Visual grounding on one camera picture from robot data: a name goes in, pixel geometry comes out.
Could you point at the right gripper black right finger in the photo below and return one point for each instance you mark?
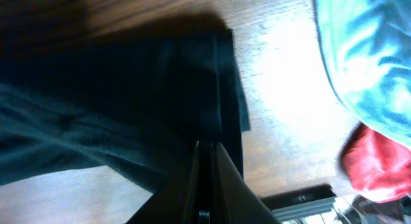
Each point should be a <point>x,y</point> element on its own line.
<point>232,201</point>

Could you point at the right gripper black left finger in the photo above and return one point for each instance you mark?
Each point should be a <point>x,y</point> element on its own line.
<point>175,203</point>

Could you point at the black t-shirt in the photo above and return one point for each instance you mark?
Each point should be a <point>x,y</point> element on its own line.
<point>137,107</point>

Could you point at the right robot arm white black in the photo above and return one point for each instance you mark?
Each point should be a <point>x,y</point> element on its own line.
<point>210,189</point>

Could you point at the red t-shirt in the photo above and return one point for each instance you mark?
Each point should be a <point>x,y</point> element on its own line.
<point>378,168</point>

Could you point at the light blue grey garment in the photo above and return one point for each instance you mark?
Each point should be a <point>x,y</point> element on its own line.
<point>365,46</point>

